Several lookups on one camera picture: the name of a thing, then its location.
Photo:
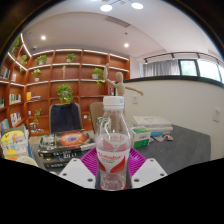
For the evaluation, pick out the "grey curtain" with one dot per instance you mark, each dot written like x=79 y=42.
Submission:
x=161 y=68

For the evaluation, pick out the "galaxy cover book stack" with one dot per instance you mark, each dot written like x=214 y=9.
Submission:
x=66 y=141

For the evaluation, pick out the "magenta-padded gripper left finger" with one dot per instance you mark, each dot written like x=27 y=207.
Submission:
x=78 y=171

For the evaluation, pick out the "branched ceiling lamp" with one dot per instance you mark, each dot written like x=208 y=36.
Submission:
x=120 y=5

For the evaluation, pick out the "white wall socket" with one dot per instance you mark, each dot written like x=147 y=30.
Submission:
x=217 y=114

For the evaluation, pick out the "recessed ceiling light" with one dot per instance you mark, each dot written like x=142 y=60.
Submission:
x=43 y=37
x=126 y=45

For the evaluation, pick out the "black track light rail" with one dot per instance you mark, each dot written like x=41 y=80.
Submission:
x=173 y=54

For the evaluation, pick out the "white wall switch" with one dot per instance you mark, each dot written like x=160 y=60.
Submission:
x=135 y=99

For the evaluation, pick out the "green and white box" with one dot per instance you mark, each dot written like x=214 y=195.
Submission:
x=141 y=137

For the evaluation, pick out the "wooden artist mannequin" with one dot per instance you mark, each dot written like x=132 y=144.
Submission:
x=120 y=83

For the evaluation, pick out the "white book stack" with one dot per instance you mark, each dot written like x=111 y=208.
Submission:
x=153 y=123

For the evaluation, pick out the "chair with dark jacket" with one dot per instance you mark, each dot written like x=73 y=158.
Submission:
x=65 y=117

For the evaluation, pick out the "ceiling air vent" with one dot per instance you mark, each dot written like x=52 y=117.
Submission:
x=118 y=21

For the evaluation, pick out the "clear plastic water bottle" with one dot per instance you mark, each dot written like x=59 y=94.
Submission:
x=112 y=156

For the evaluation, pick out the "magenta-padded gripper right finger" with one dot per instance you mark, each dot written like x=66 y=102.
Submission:
x=150 y=171

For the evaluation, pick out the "wooden bookshelf unit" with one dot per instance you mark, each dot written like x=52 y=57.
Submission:
x=73 y=73

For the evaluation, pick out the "window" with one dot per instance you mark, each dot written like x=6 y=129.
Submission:
x=203 y=70

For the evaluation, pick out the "tan upholstered chair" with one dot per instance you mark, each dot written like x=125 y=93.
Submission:
x=95 y=115

